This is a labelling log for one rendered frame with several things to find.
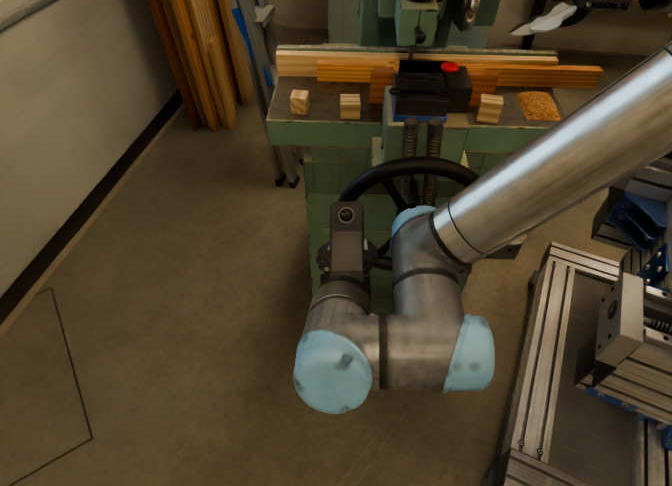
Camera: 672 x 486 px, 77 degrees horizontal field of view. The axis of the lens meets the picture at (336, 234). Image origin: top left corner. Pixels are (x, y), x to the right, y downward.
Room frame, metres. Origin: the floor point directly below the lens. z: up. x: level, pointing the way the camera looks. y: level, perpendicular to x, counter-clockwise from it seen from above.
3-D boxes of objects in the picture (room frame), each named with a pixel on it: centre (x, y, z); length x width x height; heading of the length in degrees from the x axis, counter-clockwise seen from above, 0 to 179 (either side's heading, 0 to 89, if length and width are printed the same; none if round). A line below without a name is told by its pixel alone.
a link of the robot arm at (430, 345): (0.22, -0.10, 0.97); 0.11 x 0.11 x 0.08; 87
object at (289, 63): (0.89, -0.17, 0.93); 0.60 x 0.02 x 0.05; 87
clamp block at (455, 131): (0.68, -0.16, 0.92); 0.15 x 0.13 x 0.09; 87
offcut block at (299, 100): (0.76, 0.07, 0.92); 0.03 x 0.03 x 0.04; 82
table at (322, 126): (0.76, -0.16, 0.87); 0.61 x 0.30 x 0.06; 87
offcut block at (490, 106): (0.73, -0.30, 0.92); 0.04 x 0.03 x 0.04; 77
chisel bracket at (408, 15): (0.89, -0.16, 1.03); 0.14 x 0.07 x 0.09; 177
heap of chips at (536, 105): (0.77, -0.41, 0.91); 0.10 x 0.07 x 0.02; 177
